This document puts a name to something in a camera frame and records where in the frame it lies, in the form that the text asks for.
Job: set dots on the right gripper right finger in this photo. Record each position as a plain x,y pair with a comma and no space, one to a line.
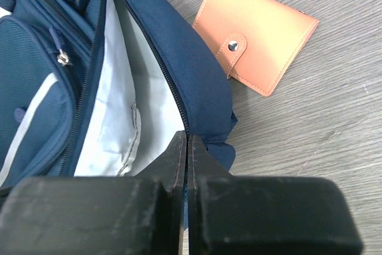
230,214

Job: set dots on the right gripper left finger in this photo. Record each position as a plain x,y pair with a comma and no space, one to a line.
142,214

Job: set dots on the navy blue student backpack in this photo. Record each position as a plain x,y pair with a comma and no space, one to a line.
100,87

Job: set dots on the tan leather wallet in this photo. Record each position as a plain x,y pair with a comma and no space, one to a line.
254,41

